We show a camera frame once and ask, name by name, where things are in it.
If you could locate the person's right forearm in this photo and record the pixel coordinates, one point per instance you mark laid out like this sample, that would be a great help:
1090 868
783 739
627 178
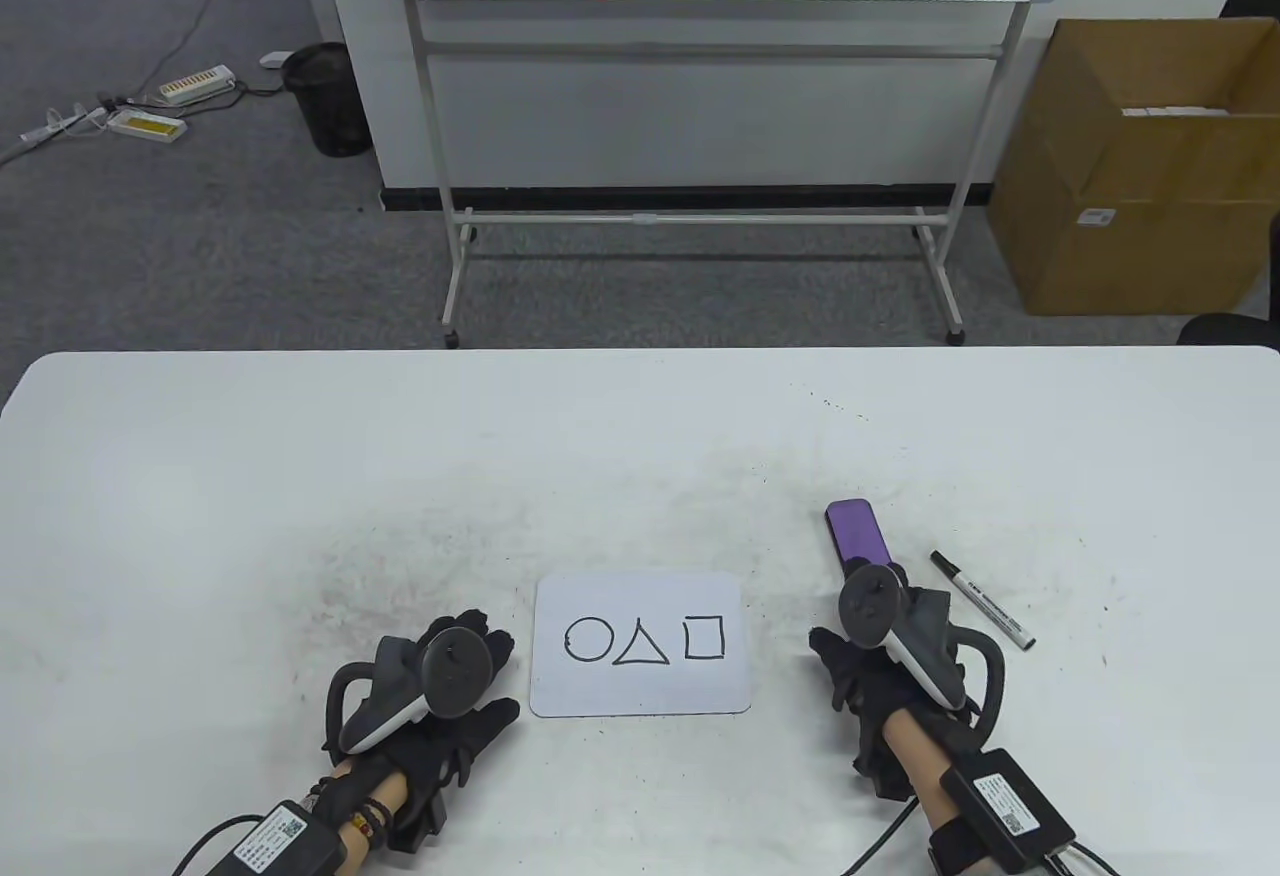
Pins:
915 756

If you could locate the black grey controller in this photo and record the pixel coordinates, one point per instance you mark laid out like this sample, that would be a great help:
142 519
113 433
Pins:
455 666
868 606

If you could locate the person's left hand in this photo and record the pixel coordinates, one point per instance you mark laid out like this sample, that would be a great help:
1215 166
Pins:
470 746

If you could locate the black mesh wastebasket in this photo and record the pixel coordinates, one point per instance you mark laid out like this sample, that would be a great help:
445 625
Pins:
325 106

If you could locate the black wrist sensor box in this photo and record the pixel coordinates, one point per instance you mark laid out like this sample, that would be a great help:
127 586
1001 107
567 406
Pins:
285 841
1010 806

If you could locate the black left wrist sensor box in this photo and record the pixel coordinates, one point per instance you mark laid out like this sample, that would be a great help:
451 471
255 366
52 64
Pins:
285 841

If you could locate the black chair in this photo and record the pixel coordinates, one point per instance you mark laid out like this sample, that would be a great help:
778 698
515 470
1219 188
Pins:
1230 331

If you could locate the white yellow power strip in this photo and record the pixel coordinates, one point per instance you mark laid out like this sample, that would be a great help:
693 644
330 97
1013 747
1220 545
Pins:
197 84
145 125

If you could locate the purple whiteboard eraser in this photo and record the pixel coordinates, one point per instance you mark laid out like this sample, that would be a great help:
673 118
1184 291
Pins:
858 531

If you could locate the person's right hand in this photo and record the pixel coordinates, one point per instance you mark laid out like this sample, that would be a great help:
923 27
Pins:
860 686

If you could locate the brown cardboard box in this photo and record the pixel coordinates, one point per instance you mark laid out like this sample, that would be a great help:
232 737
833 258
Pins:
1130 236

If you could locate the black grey left controller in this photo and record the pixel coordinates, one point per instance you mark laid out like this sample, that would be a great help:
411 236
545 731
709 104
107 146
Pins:
455 666

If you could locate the person's left forearm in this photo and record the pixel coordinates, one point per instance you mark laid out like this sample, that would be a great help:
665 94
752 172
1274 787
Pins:
380 796

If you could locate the small white whiteboard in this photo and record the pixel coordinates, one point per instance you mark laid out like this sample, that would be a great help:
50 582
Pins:
640 691

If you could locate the white boxes in carton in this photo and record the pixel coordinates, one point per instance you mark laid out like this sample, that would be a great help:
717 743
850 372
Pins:
1170 111

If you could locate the black grey right controller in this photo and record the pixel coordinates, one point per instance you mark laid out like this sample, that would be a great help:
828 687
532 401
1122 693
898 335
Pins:
868 606

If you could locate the white power adapter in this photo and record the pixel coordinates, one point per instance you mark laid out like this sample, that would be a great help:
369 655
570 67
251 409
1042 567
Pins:
274 59

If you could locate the black right wrist sensor box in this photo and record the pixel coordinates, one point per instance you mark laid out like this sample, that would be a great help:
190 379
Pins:
1010 806

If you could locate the black and white marker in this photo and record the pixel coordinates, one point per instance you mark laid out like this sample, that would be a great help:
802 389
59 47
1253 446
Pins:
985 602

